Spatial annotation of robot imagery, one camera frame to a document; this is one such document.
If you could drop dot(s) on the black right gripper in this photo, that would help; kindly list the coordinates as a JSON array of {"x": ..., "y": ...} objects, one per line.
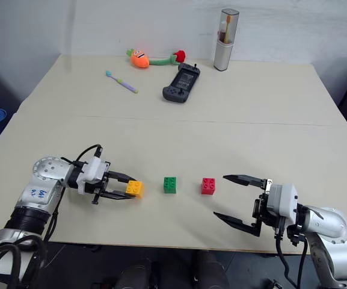
[{"x": 260, "y": 207}]

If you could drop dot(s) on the silver clear toothbrush case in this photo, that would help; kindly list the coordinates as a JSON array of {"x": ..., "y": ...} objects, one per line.
[{"x": 222, "y": 54}]

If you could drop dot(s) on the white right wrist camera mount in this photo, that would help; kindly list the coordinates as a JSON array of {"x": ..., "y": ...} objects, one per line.
[{"x": 281, "y": 200}]

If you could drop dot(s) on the purple and teal toothbrush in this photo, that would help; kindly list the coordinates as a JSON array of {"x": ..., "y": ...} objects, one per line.
[{"x": 122, "y": 82}]

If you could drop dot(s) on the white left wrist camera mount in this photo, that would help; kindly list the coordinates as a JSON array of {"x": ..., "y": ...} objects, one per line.
[{"x": 93, "y": 171}]

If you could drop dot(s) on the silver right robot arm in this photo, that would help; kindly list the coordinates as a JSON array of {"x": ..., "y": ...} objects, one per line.
[{"x": 332, "y": 224}]

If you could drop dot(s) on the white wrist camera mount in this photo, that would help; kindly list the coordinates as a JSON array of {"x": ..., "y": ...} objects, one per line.
[
  {"x": 281, "y": 200},
  {"x": 93, "y": 171}
]

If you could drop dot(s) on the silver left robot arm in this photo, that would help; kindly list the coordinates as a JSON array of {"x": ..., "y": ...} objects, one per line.
[{"x": 45, "y": 172}]

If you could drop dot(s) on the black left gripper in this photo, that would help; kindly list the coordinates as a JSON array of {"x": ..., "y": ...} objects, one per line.
[{"x": 103, "y": 187}]

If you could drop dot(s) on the red toy brick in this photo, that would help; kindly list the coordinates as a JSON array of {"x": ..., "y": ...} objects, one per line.
[{"x": 208, "y": 186}]

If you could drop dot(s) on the green toy brick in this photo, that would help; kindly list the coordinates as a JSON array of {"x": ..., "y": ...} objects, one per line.
[{"x": 170, "y": 184}]

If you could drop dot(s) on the orange carrot plush toy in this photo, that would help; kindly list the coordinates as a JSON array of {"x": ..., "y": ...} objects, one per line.
[{"x": 139, "y": 59}]

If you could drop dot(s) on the yellow toy brick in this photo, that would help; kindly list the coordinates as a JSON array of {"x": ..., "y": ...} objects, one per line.
[{"x": 135, "y": 189}]

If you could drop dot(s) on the black handheld game controller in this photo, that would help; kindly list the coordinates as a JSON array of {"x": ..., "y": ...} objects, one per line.
[{"x": 181, "y": 84}]

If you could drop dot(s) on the orange toothbrush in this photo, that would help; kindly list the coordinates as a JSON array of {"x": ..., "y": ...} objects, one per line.
[{"x": 228, "y": 28}]

